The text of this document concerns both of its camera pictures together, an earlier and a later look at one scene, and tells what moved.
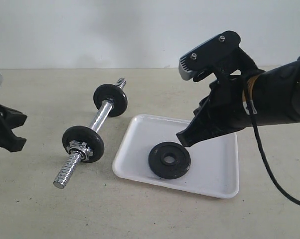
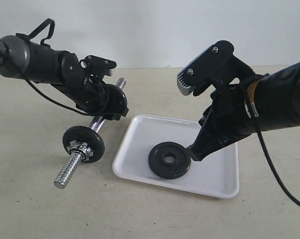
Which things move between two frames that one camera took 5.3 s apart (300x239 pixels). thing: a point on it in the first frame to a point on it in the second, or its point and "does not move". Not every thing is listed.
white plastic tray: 214,168 does not move
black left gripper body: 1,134 to 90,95
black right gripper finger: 201,128 to 210,139
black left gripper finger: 2,136 to 116,105
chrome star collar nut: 81,148 does not move
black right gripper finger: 203,103 to 203,120
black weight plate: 92,139 does not move
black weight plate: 169,171 does not move
